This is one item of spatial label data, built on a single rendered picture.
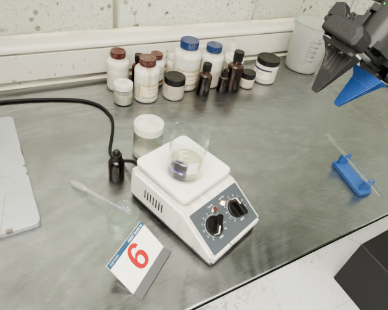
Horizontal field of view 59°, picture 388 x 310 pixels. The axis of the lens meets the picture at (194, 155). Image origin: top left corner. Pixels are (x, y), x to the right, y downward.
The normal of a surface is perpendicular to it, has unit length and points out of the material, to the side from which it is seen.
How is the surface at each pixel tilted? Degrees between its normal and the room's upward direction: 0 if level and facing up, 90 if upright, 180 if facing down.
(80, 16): 90
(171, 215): 90
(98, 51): 90
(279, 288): 0
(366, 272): 90
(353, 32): 62
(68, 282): 0
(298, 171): 0
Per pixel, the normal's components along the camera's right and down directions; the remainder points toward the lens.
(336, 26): -0.70, -0.15
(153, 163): 0.15, -0.73
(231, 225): 0.49, -0.37
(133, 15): 0.47, 0.64
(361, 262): -0.87, 0.22
